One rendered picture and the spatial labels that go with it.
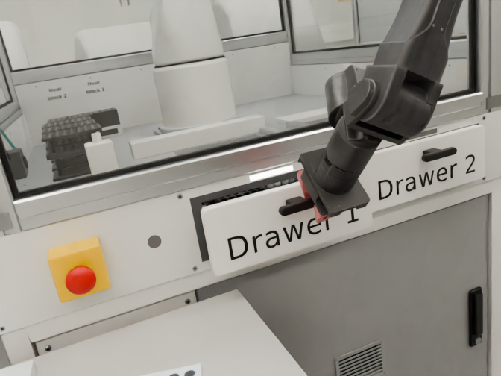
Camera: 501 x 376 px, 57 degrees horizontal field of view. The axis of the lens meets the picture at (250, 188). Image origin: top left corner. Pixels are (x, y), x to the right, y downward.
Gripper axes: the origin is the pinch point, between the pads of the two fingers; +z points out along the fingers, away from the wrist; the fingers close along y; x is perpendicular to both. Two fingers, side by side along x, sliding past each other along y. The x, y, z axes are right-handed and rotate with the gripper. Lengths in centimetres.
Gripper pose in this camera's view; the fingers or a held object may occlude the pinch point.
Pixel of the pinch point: (316, 209)
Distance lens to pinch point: 72.7
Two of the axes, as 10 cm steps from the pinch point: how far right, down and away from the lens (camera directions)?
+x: -9.1, 2.5, -3.2
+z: -1.5, 5.3, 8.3
